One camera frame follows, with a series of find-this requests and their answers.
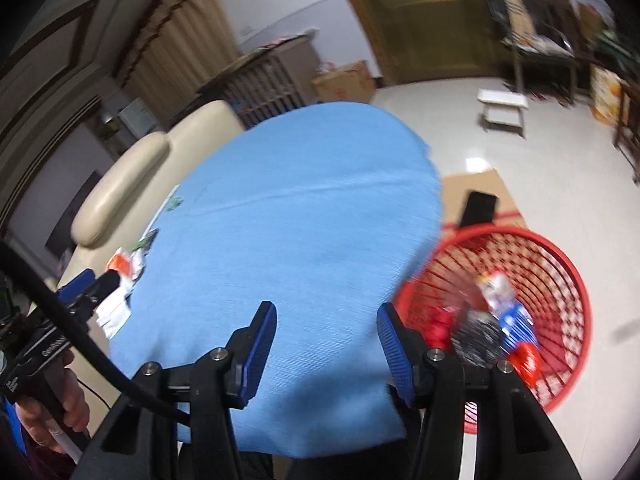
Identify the black rectangular object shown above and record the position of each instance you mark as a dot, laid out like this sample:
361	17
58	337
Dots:
480	207

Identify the orange red wrapper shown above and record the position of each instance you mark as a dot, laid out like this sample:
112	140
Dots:
527	362

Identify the cluttered side table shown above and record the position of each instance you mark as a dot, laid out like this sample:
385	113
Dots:
540	45

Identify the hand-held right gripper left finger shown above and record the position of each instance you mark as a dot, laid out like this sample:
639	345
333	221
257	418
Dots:
260	350

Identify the white stool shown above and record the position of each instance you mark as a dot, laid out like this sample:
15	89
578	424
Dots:
502	100

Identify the flat cardboard sheet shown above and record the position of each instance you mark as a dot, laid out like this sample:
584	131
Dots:
457	195

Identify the beige curtain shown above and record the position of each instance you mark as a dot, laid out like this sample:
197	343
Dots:
175	45

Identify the blue white snack packet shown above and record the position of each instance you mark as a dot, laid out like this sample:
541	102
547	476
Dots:
517	325

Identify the small white appliance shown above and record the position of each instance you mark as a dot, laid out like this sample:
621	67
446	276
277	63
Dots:
135	116

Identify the small green wrapper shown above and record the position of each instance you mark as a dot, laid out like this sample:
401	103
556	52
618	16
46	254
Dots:
147	241
175	203

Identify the white red snack packet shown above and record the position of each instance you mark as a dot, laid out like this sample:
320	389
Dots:
495	290

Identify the black bag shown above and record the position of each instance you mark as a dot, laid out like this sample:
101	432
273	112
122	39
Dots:
477	335

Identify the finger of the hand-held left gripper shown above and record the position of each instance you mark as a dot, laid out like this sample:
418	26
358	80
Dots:
107	282
75	284

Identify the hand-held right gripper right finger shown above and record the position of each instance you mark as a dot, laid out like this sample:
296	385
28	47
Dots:
397	355

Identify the beige leather sofa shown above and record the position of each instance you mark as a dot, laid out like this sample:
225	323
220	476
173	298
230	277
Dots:
125	175

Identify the yellow printed carton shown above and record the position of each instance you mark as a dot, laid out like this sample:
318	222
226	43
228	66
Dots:
607	95

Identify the yellow wooden door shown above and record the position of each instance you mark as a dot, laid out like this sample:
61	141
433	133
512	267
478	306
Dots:
425	25

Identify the wooden chair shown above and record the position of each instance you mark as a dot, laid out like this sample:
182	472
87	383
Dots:
630	130

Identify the brown panelled door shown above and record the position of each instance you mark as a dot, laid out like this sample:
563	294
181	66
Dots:
50	60

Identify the wooden slatted cabinet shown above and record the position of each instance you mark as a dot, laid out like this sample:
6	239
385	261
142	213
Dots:
270	85

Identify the white orange packet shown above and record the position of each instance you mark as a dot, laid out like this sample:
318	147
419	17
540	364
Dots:
117	305

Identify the black screen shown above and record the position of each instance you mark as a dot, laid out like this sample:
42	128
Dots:
70	225

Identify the red plastic basket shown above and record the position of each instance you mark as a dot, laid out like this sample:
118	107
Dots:
550	270

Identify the person's left hand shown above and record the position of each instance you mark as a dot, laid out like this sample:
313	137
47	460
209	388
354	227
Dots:
77	400

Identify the cardboard box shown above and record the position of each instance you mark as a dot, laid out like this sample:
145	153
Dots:
345	82

